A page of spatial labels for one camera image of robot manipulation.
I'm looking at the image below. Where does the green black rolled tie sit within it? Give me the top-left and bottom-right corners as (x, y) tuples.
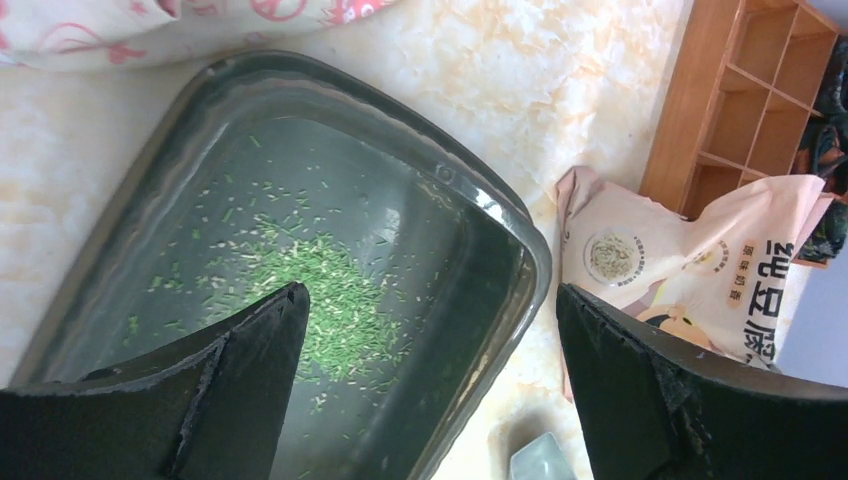
(796, 199), (847, 264)

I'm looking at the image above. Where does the grey metal litter scoop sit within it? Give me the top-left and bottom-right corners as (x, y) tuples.
(509, 432), (577, 480)

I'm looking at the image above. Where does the green litter granules pile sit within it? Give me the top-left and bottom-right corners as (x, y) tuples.
(122, 132), (425, 412)

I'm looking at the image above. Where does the pink cat litter bag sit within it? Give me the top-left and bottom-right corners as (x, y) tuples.
(557, 166), (830, 370)

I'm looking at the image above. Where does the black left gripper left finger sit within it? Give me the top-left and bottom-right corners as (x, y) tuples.
(1, 282), (310, 479)

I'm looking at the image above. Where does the pink floral cloth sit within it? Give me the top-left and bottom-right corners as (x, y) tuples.
(1, 0), (389, 71)

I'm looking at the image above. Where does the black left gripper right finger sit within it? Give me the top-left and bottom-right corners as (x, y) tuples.
(556, 285), (847, 479)

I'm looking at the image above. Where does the dark grey litter box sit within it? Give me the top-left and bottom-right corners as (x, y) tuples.
(1, 51), (552, 479)

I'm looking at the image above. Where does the orange black rolled tie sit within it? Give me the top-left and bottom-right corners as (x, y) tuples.
(790, 121), (847, 202)

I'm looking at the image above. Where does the orange wooden compartment organizer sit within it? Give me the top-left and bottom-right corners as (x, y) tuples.
(639, 0), (845, 219)

